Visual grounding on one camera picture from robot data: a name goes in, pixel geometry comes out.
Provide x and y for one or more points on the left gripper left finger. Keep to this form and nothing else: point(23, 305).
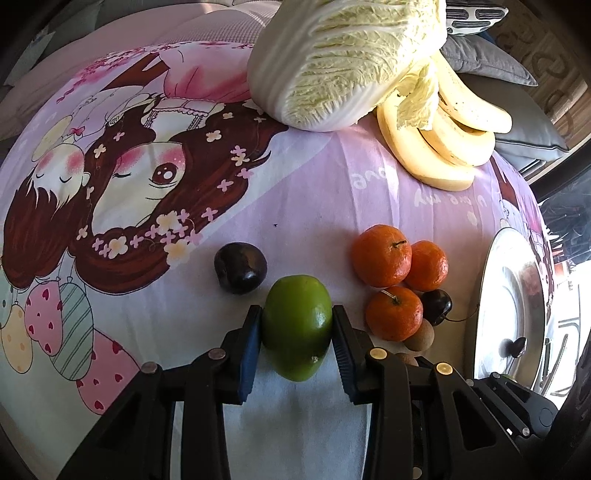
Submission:
point(241, 347)

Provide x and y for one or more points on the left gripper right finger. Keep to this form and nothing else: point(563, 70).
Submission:
point(351, 347)

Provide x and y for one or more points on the orange tangerine front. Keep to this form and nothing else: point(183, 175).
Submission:
point(394, 314)

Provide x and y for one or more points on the orange tangerine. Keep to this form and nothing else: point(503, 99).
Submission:
point(429, 267)
point(394, 314)

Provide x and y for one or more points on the green apple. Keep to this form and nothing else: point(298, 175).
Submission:
point(297, 322)

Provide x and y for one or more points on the brown longan fruit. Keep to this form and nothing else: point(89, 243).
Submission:
point(422, 339)

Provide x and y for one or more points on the tangerine with stem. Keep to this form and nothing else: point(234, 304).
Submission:
point(381, 256)

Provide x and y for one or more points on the dark plum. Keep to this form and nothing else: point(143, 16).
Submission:
point(240, 267)

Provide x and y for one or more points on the silver metal plate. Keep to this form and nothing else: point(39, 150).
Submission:
point(509, 304)

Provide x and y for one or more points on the pink cartoon tablecloth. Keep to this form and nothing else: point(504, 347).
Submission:
point(119, 192)

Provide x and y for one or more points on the yellow banana bottom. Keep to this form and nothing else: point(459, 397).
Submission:
point(415, 154)

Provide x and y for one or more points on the yellow banana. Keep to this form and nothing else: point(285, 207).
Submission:
point(457, 143)
point(415, 154)
point(463, 105)

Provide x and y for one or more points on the yellow banana middle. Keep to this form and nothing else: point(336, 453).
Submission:
point(457, 143)

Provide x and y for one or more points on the yellow banana top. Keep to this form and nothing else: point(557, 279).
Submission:
point(463, 105)

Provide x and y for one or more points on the grey sofa seat cushion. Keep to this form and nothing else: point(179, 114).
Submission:
point(533, 140)

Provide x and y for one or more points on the napa cabbage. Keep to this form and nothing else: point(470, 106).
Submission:
point(322, 65)

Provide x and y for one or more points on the black white patterned pillow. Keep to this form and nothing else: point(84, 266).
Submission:
point(473, 17)

